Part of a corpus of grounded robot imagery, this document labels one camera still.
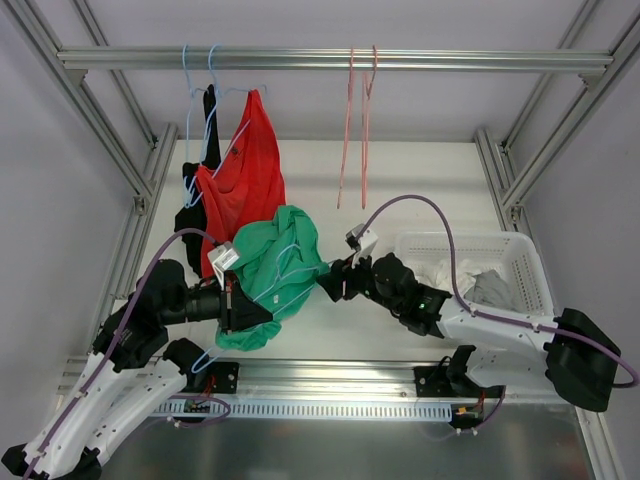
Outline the green tank top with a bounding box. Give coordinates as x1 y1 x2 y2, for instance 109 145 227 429
216 205 329 352

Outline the blue hanger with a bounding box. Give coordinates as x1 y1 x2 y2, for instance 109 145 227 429
216 241 329 351
181 44 203 209
199 43 269 166

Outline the white tank top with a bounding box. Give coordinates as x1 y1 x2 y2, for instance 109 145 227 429
411 257 481 301

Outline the red tank top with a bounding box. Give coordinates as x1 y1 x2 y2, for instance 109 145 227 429
193 90 286 278

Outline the grey tank top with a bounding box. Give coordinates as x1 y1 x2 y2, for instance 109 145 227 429
463 270 518 311

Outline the pink hanger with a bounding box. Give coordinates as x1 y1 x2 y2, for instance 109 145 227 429
336 47 355 210
361 45 378 209

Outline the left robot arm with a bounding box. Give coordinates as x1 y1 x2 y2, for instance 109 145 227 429
1 259 273 479

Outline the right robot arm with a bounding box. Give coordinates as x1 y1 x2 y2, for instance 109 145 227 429
317 254 620 412

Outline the black tank top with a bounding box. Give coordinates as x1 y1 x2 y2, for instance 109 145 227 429
173 83 222 279

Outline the white plastic basket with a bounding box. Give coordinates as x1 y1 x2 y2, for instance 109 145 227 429
394 232 554 315

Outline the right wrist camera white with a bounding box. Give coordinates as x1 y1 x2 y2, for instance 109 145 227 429
345 223 379 268

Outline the front aluminium rail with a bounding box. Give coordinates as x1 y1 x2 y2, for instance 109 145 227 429
56 354 561 406

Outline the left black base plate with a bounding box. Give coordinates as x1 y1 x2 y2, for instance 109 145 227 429
195 360 240 395

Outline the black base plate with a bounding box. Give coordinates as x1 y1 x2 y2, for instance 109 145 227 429
195 360 240 395
413 365 502 399

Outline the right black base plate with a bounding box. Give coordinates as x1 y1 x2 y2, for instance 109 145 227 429
413 365 502 399

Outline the white slotted cable duct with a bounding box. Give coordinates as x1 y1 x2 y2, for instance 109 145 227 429
152 399 453 423

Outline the aluminium hanging rail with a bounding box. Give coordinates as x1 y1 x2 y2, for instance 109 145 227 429
57 46 614 75

